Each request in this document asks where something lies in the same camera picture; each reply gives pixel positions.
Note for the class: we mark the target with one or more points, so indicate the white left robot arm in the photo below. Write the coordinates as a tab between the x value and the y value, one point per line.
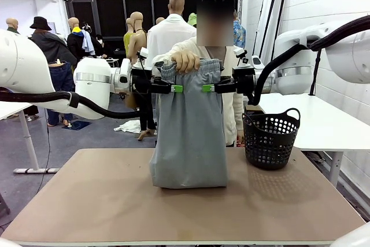
23	62

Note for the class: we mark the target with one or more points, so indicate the person's right hand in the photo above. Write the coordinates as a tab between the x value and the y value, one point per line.
186	62

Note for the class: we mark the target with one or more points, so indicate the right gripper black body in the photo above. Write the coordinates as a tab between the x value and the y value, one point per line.
244	80

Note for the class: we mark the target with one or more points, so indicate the grey training pants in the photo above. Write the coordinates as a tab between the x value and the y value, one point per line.
188	131

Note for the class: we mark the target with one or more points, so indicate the blue cloth on floor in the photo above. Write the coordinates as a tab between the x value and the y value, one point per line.
81	125

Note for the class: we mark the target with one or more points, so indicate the small white table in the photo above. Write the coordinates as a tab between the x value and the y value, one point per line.
113	60

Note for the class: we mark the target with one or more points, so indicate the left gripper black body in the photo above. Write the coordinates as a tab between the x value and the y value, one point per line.
142	80

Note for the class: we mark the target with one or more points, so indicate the person with face mask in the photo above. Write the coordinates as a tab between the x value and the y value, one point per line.
102	46

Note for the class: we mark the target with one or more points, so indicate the mannequin in yellow top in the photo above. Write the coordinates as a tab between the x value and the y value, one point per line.
127	38

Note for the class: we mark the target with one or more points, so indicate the black-framed white panel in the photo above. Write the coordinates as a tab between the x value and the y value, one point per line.
281	4
267	12

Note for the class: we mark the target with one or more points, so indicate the mannequin with green hat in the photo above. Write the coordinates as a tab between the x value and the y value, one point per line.
192	19

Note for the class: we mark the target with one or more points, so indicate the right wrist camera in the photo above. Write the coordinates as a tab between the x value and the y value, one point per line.
240	51

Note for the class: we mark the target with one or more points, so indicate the person's left forearm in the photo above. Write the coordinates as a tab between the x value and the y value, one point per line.
236	114

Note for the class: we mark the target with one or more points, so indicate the bare mannequin head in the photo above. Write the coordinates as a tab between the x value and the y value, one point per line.
159	20

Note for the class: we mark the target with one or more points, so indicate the person's right forearm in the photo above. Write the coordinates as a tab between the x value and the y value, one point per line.
163	56

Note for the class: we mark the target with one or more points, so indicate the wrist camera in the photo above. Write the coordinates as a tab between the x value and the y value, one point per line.
240	51
143	53

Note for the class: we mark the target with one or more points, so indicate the person's left hand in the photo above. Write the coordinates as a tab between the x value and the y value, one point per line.
240	137

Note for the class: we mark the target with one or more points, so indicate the mannequin in white jacket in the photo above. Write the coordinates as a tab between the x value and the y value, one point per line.
12	24

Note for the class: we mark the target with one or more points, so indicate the dark grey perforated basket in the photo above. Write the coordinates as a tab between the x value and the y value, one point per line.
270	145

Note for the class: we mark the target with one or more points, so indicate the white table striped foot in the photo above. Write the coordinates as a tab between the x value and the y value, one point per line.
27	137

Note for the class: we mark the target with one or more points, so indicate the person in cream sweater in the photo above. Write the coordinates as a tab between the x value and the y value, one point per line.
231	114

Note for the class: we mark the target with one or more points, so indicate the bare tan mannequin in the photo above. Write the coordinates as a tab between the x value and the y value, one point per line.
138	41

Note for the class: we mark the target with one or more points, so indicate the mannequin with yellow scarf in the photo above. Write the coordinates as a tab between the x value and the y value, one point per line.
75	41

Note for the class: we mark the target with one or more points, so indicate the mannequin in hawaiian shirt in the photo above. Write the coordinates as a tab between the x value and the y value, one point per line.
239	33

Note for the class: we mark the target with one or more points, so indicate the mannequin in white shirt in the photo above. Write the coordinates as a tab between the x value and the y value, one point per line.
170	33

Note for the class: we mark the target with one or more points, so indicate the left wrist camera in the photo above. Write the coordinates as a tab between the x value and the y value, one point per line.
143	53

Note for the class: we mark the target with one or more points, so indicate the white cloth on floor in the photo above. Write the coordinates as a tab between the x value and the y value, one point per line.
128	127

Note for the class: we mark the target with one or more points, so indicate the black camera tripod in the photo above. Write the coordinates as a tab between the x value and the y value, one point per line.
317	67

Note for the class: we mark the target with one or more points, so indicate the mannequin with black hat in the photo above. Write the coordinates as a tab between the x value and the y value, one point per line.
50	44

